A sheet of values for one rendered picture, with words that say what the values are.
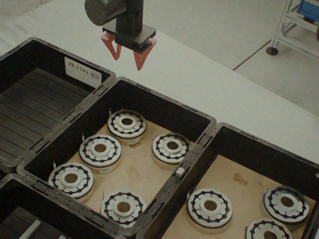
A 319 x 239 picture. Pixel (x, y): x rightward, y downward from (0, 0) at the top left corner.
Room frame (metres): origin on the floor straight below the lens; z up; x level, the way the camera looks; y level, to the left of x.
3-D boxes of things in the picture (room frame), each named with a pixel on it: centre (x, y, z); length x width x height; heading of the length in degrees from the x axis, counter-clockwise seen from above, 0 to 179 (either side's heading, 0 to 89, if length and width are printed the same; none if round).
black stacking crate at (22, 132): (0.82, 0.34, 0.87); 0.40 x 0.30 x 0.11; 154
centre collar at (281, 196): (0.63, -0.31, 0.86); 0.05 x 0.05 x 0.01
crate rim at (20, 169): (0.69, 0.07, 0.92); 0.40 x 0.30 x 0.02; 154
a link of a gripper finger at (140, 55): (0.82, 0.07, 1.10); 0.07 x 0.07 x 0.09; 63
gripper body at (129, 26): (0.82, 0.09, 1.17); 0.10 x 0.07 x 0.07; 63
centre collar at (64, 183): (0.62, 0.18, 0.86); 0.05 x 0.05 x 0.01
